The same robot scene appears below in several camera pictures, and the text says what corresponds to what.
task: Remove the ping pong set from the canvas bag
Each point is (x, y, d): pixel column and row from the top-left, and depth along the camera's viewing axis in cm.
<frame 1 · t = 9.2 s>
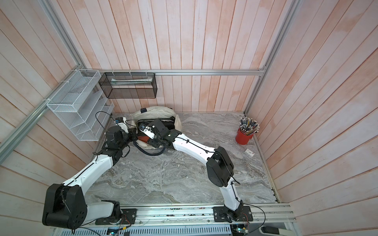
left hand: (136, 129, 86), fingers closed
right hand: (152, 135, 86), fingers open
cream canvas tote bag: (152, 112, 95), point 21 cm above the table
red pencil cup: (242, 138, 101), point 6 cm above the table
bundle of pencils: (248, 127, 90), point 19 cm above the table
small white card: (249, 151, 99), on the table

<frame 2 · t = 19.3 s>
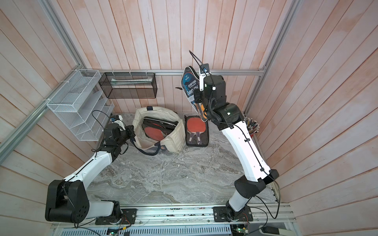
left hand: (134, 127, 87), fingers closed
right hand: (200, 83, 64), fingers closed
red paddle case: (197, 131, 109), point 2 cm above the table
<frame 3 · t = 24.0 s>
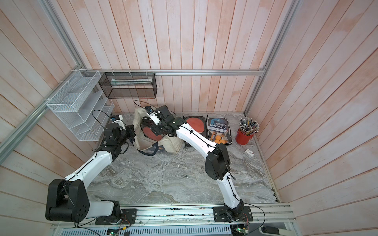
left hand: (134, 126, 87), fingers closed
right hand: (155, 124, 87), fingers open
blue Deerway paddle case: (219, 130, 109), point 2 cm above the table
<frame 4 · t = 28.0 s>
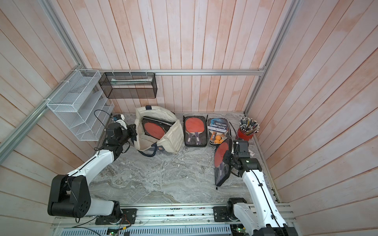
left hand: (136, 126, 88), fingers closed
right hand: (227, 155, 82), fingers closed
